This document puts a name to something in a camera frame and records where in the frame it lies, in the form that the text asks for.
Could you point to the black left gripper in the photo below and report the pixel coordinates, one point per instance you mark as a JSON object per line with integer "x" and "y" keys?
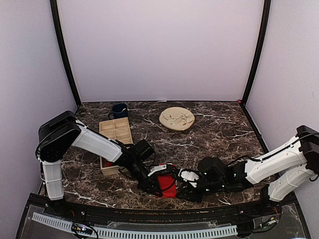
{"x": 148, "y": 183}

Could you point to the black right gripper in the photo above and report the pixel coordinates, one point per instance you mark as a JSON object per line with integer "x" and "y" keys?
{"x": 193, "y": 196}

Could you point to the red santa sock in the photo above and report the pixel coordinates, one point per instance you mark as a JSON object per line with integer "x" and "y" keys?
{"x": 108, "y": 164}

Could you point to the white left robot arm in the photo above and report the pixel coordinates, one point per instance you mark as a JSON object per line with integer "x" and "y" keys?
{"x": 64, "y": 131}

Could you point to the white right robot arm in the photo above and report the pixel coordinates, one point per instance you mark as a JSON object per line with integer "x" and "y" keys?
{"x": 298, "y": 159}

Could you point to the round beige woven mat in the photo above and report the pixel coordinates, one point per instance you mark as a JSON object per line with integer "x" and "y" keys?
{"x": 177, "y": 118}

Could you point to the wooden compartment tray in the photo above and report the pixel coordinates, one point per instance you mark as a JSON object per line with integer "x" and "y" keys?
{"x": 116, "y": 129}

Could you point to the dark blue mug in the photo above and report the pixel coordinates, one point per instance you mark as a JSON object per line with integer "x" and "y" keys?
{"x": 118, "y": 111}

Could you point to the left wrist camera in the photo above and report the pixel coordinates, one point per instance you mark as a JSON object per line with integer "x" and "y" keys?
{"x": 142, "y": 150}

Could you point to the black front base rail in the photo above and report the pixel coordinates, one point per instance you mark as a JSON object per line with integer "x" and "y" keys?
{"x": 226, "y": 213}

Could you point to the white slotted cable duct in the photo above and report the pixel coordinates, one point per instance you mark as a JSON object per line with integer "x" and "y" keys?
{"x": 96, "y": 232}

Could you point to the black right frame post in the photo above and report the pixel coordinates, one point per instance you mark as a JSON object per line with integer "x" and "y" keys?
{"x": 258, "y": 52}

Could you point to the black frame post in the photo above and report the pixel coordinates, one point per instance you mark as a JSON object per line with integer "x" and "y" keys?
{"x": 63, "y": 51}
{"x": 258, "y": 52}

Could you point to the black left frame post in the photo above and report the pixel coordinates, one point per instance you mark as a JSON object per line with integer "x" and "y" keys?
{"x": 63, "y": 51}

